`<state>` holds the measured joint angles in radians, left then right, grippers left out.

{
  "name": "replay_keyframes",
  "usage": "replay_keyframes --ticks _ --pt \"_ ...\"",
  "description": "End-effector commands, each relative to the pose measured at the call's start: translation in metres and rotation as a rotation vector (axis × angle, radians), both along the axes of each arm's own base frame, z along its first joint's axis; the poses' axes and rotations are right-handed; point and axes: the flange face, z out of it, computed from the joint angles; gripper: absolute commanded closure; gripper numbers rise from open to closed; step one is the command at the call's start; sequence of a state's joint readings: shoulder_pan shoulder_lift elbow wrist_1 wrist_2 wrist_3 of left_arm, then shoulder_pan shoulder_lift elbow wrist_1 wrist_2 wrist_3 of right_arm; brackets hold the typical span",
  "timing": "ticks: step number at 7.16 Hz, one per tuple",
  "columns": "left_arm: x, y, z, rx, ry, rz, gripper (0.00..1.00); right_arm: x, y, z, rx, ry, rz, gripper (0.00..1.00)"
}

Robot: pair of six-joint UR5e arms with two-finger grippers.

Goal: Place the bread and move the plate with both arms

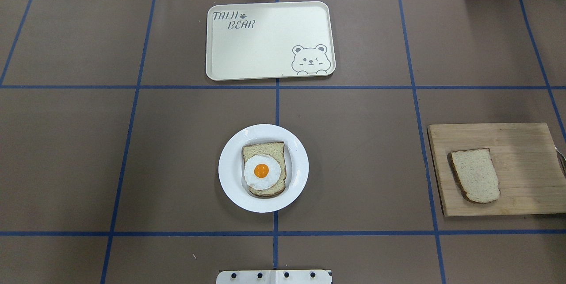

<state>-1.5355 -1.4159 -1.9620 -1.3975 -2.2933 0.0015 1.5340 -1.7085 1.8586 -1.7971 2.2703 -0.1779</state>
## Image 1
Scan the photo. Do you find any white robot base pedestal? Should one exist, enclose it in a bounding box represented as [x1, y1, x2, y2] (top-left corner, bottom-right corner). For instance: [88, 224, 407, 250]
[216, 269, 333, 284]

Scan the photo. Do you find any cream bear serving tray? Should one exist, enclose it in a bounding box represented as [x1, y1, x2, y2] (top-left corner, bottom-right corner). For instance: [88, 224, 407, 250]
[206, 1, 336, 81]

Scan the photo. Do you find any bread slice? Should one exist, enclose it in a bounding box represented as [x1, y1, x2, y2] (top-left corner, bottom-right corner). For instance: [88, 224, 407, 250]
[447, 148, 501, 204]
[242, 142, 287, 198]

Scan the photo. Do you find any fried egg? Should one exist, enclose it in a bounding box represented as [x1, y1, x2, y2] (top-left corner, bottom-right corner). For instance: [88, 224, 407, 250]
[243, 154, 282, 191]

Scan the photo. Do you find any bamboo cutting board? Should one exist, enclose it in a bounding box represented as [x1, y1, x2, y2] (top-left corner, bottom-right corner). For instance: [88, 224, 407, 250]
[427, 123, 566, 217]

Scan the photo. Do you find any white round plate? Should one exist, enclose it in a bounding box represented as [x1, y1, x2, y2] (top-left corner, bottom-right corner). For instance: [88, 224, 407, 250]
[218, 123, 310, 213]

